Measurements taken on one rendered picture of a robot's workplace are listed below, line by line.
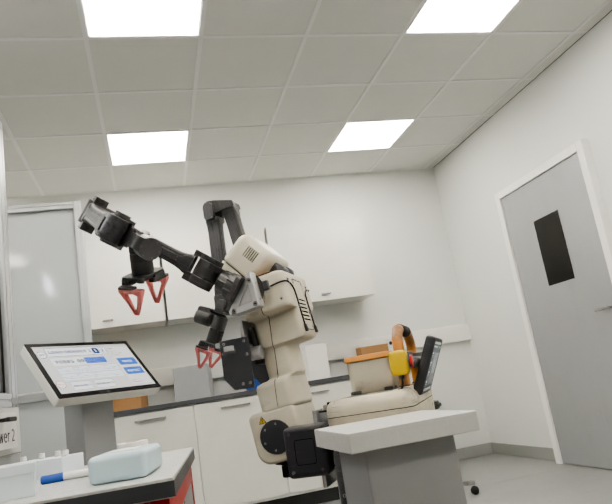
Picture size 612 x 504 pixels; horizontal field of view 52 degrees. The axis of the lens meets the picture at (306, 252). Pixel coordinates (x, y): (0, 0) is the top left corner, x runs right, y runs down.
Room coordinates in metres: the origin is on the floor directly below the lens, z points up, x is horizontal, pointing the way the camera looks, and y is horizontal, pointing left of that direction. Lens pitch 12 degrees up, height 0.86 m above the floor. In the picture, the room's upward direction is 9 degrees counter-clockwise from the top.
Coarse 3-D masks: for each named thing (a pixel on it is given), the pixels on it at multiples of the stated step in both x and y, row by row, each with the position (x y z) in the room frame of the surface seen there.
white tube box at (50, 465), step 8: (64, 456) 1.35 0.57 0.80; (72, 456) 1.37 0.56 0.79; (80, 456) 1.40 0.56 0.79; (40, 464) 1.34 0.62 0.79; (48, 464) 1.34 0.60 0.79; (56, 464) 1.33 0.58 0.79; (64, 464) 1.34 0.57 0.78; (72, 464) 1.37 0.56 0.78; (80, 464) 1.40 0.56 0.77; (40, 472) 1.34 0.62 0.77; (48, 472) 1.34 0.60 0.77; (56, 472) 1.33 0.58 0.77
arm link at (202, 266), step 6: (198, 264) 1.87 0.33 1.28; (204, 264) 1.86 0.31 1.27; (210, 264) 1.85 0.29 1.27; (198, 270) 1.87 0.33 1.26; (204, 270) 1.86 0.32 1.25; (210, 270) 1.87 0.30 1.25; (216, 270) 1.88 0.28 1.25; (222, 270) 1.89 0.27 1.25; (198, 276) 1.87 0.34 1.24; (204, 276) 1.87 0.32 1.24; (210, 276) 1.88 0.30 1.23; (216, 276) 1.90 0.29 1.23; (210, 282) 1.88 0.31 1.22
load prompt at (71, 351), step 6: (48, 348) 2.53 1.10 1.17; (54, 348) 2.55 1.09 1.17; (60, 348) 2.57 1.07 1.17; (66, 348) 2.60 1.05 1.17; (72, 348) 2.62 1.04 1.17; (78, 348) 2.64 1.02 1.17; (84, 348) 2.67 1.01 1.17; (90, 348) 2.69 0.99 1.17; (96, 348) 2.72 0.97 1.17; (102, 348) 2.75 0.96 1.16; (48, 354) 2.50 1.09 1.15; (54, 354) 2.52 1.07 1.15; (60, 354) 2.55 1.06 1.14; (66, 354) 2.57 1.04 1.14; (72, 354) 2.59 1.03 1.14; (78, 354) 2.61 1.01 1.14; (84, 354) 2.64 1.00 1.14; (90, 354) 2.66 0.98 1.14; (96, 354) 2.69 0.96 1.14
